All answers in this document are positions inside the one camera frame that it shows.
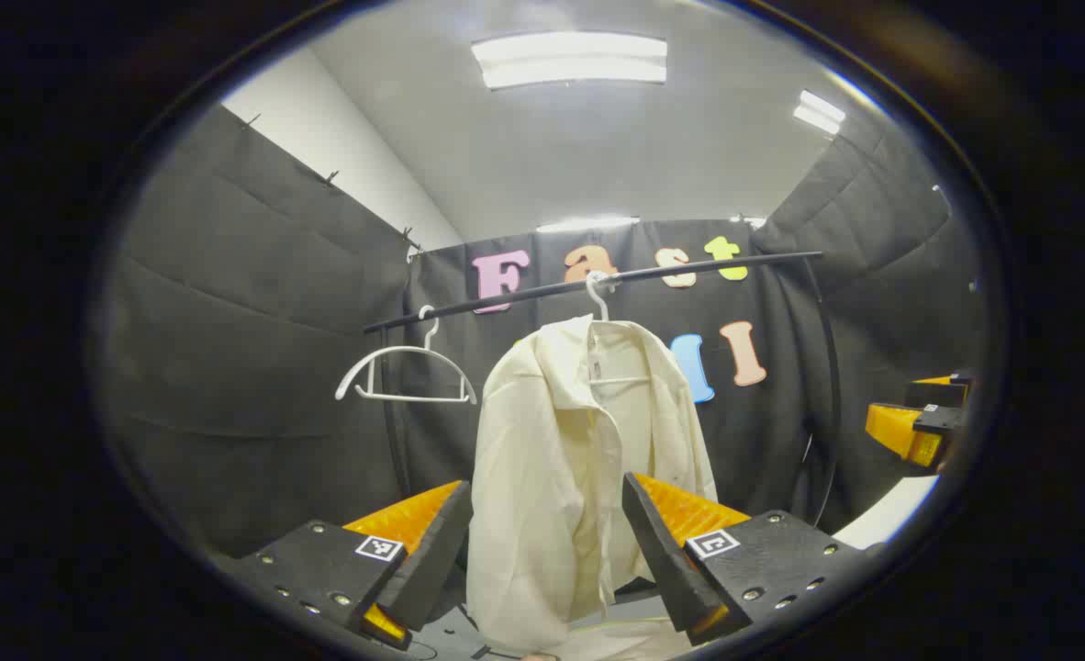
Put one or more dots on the white plastic hanger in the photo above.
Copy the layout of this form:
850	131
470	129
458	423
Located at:
414	398
602	308

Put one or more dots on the black clothes rack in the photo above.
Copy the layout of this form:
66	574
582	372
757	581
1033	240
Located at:
763	262

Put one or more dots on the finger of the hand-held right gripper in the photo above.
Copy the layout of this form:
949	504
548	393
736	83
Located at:
937	393
900	430

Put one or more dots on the ceiling light strip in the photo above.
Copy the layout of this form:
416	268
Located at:
587	224

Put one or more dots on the grey base plate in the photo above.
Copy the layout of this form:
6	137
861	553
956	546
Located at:
639	609

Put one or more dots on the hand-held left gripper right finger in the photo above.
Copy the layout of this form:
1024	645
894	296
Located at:
662	560

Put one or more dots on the cream shirt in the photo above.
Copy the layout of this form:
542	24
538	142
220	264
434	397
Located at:
533	477

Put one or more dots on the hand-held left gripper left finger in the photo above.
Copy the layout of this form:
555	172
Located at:
437	560

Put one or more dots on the small ceiling light panel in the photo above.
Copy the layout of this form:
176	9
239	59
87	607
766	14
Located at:
819	112

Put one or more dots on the large ceiling light panel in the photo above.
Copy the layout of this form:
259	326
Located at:
570	60

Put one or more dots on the black backdrop cloth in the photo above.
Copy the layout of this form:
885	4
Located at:
258	367

